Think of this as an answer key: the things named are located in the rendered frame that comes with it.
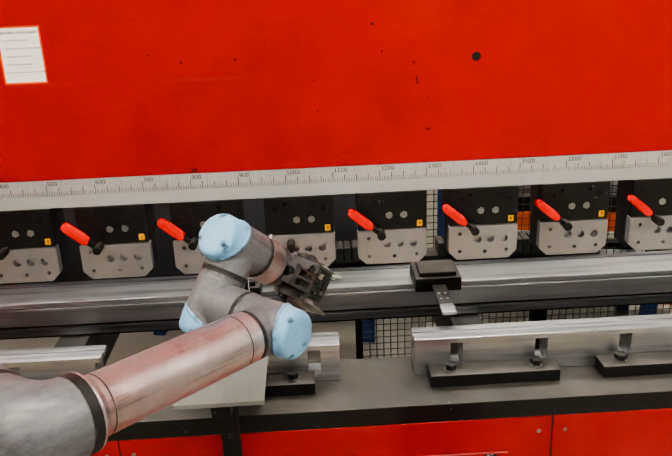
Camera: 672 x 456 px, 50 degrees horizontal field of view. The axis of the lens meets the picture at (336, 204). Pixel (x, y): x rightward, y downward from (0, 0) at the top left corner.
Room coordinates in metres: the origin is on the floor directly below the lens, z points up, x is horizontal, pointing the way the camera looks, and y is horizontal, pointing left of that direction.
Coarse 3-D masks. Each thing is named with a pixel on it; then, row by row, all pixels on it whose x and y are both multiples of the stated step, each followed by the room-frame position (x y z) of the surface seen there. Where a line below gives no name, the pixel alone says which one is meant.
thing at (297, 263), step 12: (288, 252) 1.14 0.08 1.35; (288, 264) 1.12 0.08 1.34; (300, 264) 1.18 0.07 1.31; (312, 264) 1.16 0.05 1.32; (288, 276) 1.11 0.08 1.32; (300, 276) 1.12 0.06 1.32; (312, 276) 1.14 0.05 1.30; (324, 276) 1.17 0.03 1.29; (276, 288) 1.18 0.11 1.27; (288, 288) 1.16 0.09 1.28; (300, 288) 1.12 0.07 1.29; (312, 288) 1.15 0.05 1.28; (324, 288) 1.17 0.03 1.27; (300, 300) 1.13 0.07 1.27; (312, 300) 1.15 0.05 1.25
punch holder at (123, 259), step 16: (80, 208) 1.45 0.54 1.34; (96, 208) 1.45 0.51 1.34; (112, 208) 1.45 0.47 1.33; (128, 208) 1.46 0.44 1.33; (144, 208) 1.46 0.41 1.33; (80, 224) 1.45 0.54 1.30; (96, 224) 1.45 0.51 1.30; (112, 224) 1.45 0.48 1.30; (128, 224) 1.46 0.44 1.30; (144, 224) 1.46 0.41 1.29; (96, 240) 1.45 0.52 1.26; (112, 240) 1.45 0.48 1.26; (128, 240) 1.46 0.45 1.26; (144, 240) 1.46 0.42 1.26; (96, 256) 1.45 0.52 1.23; (112, 256) 1.47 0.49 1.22; (128, 256) 1.45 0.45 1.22; (144, 256) 1.45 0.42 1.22; (96, 272) 1.45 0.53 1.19; (112, 272) 1.45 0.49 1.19; (128, 272) 1.45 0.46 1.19; (144, 272) 1.45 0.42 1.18
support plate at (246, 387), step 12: (264, 360) 1.37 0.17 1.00; (240, 372) 1.33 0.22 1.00; (252, 372) 1.33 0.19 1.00; (264, 372) 1.33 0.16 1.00; (216, 384) 1.29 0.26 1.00; (228, 384) 1.29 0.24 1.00; (240, 384) 1.29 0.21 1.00; (252, 384) 1.28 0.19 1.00; (264, 384) 1.28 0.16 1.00; (192, 396) 1.25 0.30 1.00; (204, 396) 1.25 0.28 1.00; (216, 396) 1.25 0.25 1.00; (228, 396) 1.25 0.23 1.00; (240, 396) 1.24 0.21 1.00; (252, 396) 1.24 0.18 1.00; (264, 396) 1.25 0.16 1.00; (180, 408) 1.22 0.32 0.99; (192, 408) 1.22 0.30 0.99
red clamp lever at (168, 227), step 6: (162, 222) 1.42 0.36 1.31; (168, 222) 1.43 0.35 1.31; (162, 228) 1.42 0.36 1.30; (168, 228) 1.42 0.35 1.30; (174, 228) 1.42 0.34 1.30; (174, 234) 1.42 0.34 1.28; (180, 234) 1.42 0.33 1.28; (180, 240) 1.42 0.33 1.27; (186, 240) 1.43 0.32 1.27; (192, 240) 1.43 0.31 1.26; (192, 246) 1.42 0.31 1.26
